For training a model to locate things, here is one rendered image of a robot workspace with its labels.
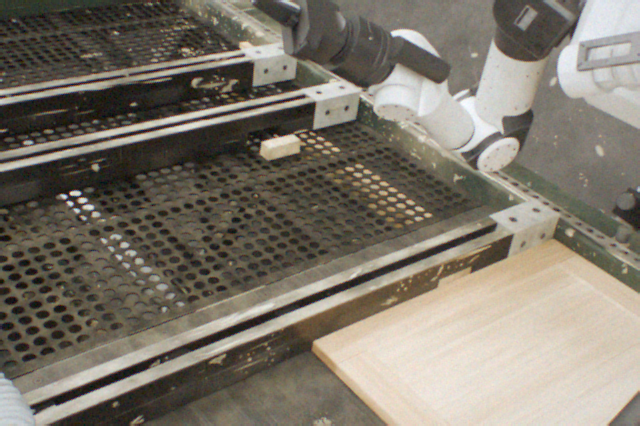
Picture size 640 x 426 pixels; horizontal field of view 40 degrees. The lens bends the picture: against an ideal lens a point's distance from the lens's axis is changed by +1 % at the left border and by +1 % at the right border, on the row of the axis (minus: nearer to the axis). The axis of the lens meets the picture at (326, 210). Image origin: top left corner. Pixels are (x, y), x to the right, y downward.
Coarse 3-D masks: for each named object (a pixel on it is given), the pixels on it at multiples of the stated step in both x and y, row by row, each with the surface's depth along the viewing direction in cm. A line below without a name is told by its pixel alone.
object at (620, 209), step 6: (624, 192) 165; (630, 192) 168; (636, 192) 167; (618, 198) 165; (624, 198) 164; (630, 198) 164; (636, 198) 163; (618, 204) 165; (624, 204) 164; (630, 204) 163; (636, 204) 163; (600, 210) 165; (612, 210) 169; (618, 210) 169; (624, 210) 164; (630, 210) 164; (636, 210) 165; (624, 216) 168; (630, 216) 167; (636, 216) 166; (630, 222) 167; (636, 222) 166
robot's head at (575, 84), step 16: (576, 48) 106; (608, 48) 103; (624, 48) 101; (560, 64) 107; (560, 80) 107; (576, 80) 105; (592, 80) 104; (608, 80) 103; (624, 80) 102; (576, 96) 108
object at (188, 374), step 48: (432, 240) 145; (480, 240) 146; (528, 240) 154; (336, 288) 131; (384, 288) 133; (432, 288) 142; (192, 336) 117; (240, 336) 118; (288, 336) 123; (96, 384) 109; (144, 384) 109; (192, 384) 115
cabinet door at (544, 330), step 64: (512, 256) 153; (576, 256) 156; (384, 320) 134; (448, 320) 136; (512, 320) 138; (576, 320) 140; (384, 384) 122; (448, 384) 124; (512, 384) 126; (576, 384) 127
